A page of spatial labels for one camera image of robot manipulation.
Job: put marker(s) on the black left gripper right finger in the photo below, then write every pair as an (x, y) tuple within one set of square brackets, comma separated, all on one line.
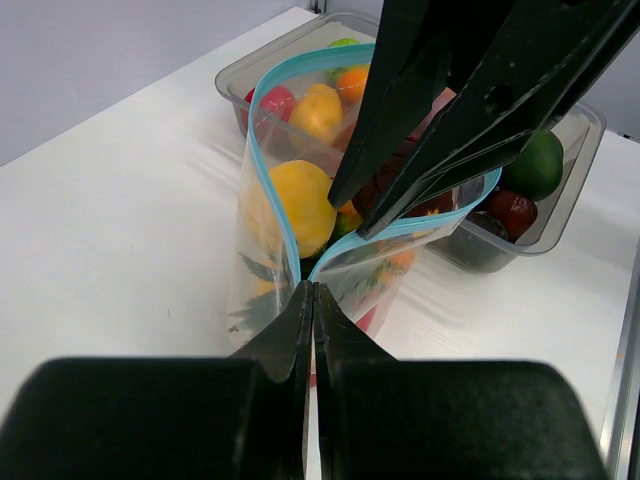
[(383, 418)]

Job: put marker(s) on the small yellow peach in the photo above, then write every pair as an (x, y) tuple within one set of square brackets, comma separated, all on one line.
[(302, 188)]

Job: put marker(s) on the small red pepper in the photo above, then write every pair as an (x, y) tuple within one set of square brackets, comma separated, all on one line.
[(365, 321)]

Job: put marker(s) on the dark green avocado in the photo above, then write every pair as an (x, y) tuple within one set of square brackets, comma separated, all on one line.
[(537, 171)]

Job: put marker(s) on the dark red apple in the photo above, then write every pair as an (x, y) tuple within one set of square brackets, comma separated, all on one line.
[(515, 212)]

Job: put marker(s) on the right aluminium frame post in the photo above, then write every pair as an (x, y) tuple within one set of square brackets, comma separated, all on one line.
[(619, 439)]

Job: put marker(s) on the yellow green pineapple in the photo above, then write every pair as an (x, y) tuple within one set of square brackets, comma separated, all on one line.
[(359, 275)]

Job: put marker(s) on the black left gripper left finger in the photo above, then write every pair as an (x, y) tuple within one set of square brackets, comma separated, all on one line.
[(243, 416)]

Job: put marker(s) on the orange fruit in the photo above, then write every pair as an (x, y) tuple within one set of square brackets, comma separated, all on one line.
[(352, 83)]

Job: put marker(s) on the clear blue zip bag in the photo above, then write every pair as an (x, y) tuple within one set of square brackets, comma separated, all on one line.
[(288, 232)]

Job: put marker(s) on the green lime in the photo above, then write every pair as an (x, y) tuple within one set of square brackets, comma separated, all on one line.
[(334, 74)]

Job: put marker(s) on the clear plastic food bin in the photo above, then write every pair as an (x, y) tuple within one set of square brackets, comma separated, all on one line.
[(469, 246)]

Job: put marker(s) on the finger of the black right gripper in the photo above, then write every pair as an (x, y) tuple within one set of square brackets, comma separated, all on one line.
[(555, 51), (421, 130)]

